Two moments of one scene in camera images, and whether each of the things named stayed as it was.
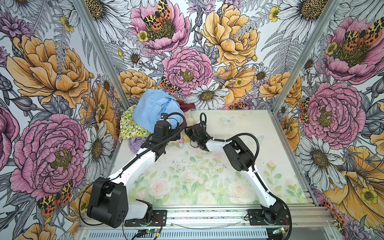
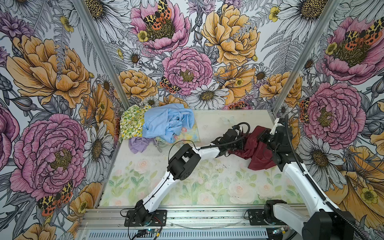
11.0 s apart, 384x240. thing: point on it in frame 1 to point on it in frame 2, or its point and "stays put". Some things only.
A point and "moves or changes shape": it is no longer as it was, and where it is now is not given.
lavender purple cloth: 135,143 stays put
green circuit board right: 278,231 stays put
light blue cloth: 148,107 moves or changes shape
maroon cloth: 185,106 to 258,152
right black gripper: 188,130 to 262,135
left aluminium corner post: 97,36 stays put
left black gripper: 174,130 to 241,144
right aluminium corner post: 328,10 stays put
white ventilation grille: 182,235 stays put
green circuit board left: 151,230 stays put
